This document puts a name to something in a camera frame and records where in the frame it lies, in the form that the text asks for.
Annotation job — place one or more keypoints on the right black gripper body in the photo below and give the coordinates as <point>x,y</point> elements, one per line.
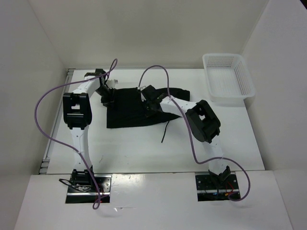
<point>149,110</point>

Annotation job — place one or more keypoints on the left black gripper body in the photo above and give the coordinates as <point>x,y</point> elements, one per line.
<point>107,94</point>

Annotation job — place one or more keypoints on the black shorts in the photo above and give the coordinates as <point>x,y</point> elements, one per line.
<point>128,111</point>

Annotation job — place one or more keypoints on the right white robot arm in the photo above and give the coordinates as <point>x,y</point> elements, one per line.
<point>201,121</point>

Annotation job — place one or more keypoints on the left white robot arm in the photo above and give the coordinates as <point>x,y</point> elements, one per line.
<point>77,115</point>

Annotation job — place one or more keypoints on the white plastic basket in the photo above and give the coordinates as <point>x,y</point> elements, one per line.
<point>228,78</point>

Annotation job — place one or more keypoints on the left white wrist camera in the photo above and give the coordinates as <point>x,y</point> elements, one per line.
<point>111,83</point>

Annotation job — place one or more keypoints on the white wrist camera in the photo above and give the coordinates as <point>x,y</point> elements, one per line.
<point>142,91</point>
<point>111,83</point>

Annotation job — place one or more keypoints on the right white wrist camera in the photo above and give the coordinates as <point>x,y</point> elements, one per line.
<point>142,91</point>

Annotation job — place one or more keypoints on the aluminium table edge rail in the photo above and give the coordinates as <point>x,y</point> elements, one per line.
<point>44,165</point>

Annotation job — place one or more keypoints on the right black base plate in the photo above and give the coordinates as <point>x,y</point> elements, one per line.
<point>208,191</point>

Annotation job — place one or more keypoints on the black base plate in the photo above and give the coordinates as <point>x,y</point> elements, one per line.
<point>83,194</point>
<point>208,191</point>

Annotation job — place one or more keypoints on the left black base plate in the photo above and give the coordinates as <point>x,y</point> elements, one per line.
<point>83,194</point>

